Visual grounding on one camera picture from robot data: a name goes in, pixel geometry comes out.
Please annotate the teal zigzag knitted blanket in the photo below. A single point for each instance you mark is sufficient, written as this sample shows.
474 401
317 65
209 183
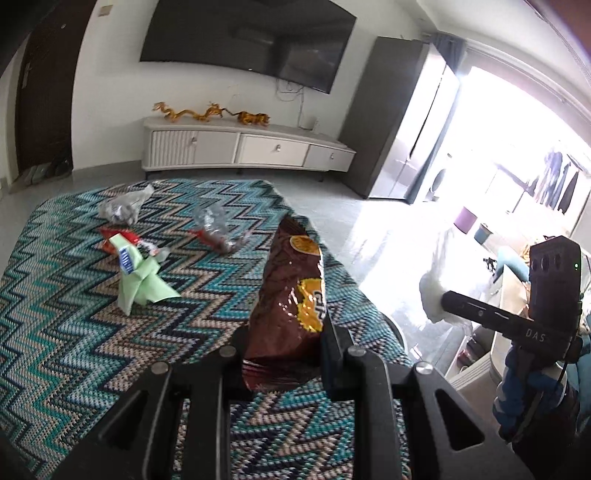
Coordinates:
84 312

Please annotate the golden tiger figurine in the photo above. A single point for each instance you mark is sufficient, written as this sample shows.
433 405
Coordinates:
247 118

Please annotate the purple round stool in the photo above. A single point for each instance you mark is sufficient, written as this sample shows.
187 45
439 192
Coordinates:
465 220

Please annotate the large black wall television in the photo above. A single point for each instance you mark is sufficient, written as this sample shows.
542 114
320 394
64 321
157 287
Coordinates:
296 41

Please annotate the brown chip bag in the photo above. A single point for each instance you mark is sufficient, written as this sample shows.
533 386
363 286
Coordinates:
283 348

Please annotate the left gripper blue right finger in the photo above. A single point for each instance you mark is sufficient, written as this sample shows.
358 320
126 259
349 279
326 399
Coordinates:
335 343

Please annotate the teal small waste bin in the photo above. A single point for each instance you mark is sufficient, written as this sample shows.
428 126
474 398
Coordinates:
482 234

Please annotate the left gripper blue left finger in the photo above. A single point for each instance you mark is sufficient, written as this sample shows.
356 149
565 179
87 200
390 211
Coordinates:
238 391

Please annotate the blue gloved right hand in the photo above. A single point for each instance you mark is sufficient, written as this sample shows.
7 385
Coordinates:
555 399

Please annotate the green paper wrapper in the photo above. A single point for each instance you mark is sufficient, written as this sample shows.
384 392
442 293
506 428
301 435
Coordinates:
139 281

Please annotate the clear silver wrapper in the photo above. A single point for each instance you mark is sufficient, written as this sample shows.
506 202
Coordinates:
124 209

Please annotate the dark brown entrance door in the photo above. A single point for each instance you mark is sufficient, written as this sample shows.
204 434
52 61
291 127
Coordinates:
45 90

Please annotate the hanging dark clothes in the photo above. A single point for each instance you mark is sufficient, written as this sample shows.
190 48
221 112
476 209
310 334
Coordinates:
555 186

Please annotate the golden dragon figurine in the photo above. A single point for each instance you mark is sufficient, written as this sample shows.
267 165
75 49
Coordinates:
171 115

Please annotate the clear plastic candy wrapper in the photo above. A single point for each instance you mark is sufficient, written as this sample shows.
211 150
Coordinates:
211 228

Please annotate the silver double-door refrigerator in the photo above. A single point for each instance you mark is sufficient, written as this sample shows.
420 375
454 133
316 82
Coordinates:
385 119

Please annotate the white low TV cabinet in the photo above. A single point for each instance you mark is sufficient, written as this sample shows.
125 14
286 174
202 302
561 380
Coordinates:
223 144

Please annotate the teal chair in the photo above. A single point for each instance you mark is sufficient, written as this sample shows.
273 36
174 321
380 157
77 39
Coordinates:
517 266

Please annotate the red snack wrapper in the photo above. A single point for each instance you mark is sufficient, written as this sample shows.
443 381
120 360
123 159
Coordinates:
158 253

